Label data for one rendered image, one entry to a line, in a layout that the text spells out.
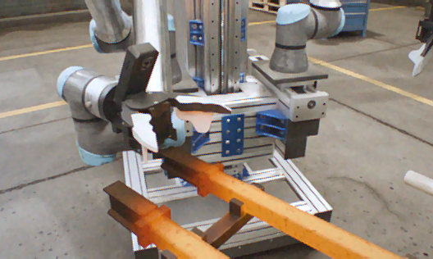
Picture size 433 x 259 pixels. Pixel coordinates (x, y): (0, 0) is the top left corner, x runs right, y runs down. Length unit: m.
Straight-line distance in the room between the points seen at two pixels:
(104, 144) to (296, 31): 0.85
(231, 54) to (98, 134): 0.78
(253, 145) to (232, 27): 0.46
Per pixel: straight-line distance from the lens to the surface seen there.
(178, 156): 0.56
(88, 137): 0.73
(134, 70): 0.55
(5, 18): 7.23
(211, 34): 1.33
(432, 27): 1.10
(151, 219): 0.45
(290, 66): 1.36
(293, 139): 1.38
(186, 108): 0.56
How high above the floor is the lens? 1.25
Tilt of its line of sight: 28 degrees down
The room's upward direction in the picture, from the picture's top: straight up
